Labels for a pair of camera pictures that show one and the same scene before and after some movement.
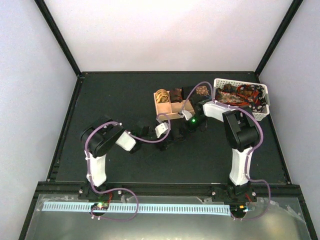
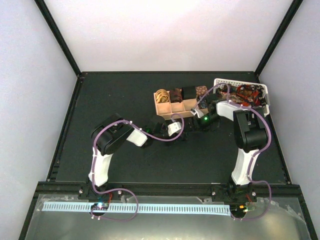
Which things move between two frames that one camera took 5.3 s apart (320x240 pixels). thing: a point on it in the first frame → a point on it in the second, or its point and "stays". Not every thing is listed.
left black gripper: [165, 146] → [171, 143]
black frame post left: [45, 11] stays
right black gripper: [189, 129] stays
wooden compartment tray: [166, 110] stays
